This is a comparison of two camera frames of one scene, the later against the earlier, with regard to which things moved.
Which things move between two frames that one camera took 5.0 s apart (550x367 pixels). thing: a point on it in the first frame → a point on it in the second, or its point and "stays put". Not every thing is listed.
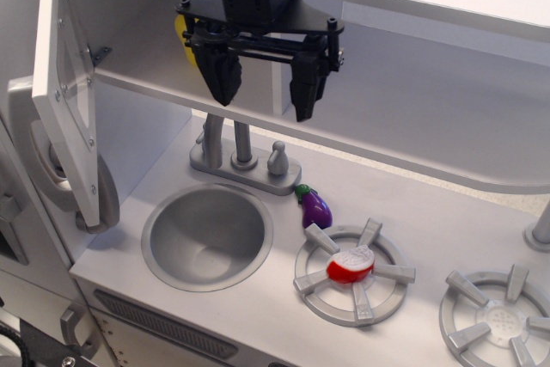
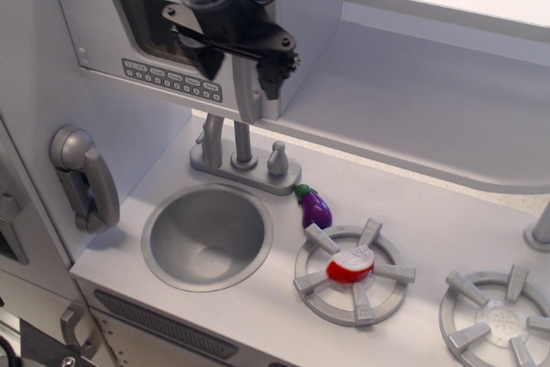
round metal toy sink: x=206 y=237 stays put
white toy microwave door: x=64 y=82 → x=113 y=4
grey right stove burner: x=495 y=320 stays put
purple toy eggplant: x=314 y=208 stays put
